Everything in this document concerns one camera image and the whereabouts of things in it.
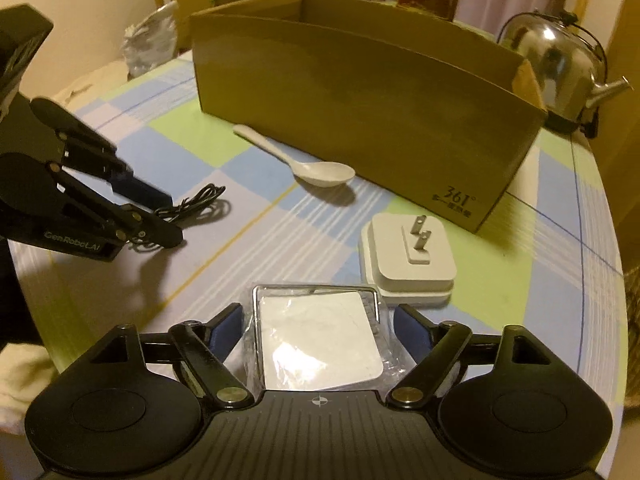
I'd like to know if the white power adapter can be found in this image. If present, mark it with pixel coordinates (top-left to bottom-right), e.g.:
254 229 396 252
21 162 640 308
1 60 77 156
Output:
357 211 459 311

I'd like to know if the white ceramic spoon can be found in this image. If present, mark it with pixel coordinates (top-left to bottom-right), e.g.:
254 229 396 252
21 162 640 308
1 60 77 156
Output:
232 124 357 190

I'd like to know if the crumpled silver plastic bag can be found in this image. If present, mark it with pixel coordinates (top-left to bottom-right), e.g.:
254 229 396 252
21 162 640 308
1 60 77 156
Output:
122 2 182 82

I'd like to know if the tall open cardboard box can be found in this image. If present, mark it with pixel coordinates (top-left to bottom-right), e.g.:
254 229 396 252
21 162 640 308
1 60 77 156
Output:
152 0 217 57

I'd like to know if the clear case with white card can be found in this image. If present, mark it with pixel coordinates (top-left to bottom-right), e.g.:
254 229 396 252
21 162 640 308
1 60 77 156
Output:
242 282 401 399

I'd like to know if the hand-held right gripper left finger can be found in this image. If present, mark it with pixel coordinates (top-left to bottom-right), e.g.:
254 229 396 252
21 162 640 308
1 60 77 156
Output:
81 303 256 408

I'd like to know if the stainless steel kettle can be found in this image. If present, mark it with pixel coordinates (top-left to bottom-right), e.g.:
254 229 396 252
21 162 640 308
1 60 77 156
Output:
495 9 634 137

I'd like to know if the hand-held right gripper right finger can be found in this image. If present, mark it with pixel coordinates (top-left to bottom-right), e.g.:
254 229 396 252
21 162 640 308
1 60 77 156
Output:
385 304 564 409

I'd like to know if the brown cardboard box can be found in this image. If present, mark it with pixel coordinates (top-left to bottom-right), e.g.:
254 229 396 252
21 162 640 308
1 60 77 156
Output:
190 0 549 235

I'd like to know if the checked tablecloth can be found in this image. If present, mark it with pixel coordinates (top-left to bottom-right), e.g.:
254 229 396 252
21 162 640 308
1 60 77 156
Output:
7 55 632 406

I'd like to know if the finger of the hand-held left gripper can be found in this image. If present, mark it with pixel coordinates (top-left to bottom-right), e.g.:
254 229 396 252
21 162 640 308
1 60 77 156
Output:
47 161 184 250
30 98 171 206

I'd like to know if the white cloth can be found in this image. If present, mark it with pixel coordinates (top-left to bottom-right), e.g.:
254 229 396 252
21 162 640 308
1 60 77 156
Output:
0 344 67 432

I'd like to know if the black cable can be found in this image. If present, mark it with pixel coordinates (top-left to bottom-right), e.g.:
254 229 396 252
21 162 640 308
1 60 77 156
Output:
127 183 232 251

